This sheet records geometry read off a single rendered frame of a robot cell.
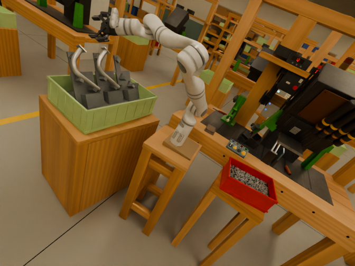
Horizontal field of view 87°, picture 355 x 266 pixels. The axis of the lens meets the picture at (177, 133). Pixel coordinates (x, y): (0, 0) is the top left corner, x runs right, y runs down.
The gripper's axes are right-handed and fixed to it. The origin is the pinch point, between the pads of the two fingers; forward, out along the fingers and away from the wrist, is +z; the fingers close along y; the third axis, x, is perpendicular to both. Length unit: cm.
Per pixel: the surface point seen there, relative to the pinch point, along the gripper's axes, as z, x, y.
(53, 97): 37, -23, -32
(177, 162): -46, -35, -62
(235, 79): -81, -106, 21
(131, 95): 3, -60, -15
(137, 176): -16, -50, -76
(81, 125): 11, -20, -48
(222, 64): -66, -95, 31
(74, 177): 20, -33, -81
